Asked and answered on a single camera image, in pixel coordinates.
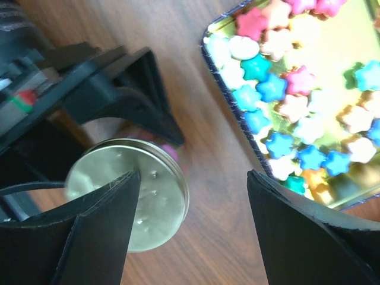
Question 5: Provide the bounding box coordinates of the gold jar lid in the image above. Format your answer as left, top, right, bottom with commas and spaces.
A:
65, 138, 189, 252

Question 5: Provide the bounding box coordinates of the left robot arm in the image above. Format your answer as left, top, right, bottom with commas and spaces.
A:
1, 1, 184, 187

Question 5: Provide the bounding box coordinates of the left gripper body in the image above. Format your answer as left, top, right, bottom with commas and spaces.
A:
1, 42, 125, 184

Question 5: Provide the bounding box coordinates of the clear plastic jar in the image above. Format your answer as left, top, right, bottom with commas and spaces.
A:
116, 126, 190, 177

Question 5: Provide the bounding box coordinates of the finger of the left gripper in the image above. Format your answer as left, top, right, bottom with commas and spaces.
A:
112, 47, 171, 116
63, 80, 185, 146

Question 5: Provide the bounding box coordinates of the candy tin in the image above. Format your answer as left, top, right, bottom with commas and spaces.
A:
201, 0, 379, 210

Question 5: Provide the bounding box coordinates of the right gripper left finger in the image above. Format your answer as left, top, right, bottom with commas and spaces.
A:
1, 169, 141, 284

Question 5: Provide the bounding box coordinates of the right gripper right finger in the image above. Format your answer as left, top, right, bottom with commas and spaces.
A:
247, 170, 379, 284

